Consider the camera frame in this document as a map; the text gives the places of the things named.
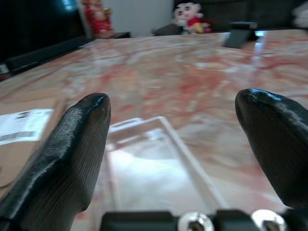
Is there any black television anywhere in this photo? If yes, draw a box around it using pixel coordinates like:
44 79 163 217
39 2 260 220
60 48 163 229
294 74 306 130
0 0 88 64

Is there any plush doll red shirt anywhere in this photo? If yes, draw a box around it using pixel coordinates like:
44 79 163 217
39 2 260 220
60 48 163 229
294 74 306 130
172 1 214 34

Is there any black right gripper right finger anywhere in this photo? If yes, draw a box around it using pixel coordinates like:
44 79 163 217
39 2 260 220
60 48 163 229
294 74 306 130
234 88 308 209

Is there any white cloth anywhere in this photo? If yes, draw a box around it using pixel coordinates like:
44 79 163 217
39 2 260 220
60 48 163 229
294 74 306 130
292 1 308 27

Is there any brown cardboard parcel white label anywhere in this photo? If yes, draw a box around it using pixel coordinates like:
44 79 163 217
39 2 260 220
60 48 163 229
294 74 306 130
0 88 67 200

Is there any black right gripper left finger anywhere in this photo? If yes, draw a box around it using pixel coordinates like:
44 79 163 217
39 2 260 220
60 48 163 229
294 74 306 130
0 92 112 231

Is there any dark sofa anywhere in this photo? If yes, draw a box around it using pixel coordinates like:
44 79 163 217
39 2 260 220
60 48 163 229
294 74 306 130
194 0 308 32

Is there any black tabletop stand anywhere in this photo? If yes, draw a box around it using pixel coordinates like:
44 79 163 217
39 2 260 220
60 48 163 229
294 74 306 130
223 21 258 48

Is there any red gold figurine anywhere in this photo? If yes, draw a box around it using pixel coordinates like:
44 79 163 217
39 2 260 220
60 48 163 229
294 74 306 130
81 0 116 36

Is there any clear plastic packaging tray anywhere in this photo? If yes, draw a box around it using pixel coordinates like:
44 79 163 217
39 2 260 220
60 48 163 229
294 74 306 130
105 116 229 210

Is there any dark cushion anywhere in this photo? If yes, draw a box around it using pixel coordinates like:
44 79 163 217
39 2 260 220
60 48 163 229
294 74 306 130
153 23 184 37

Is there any black low TV console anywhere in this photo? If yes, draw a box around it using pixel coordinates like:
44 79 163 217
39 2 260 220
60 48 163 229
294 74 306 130
0 31 132 74

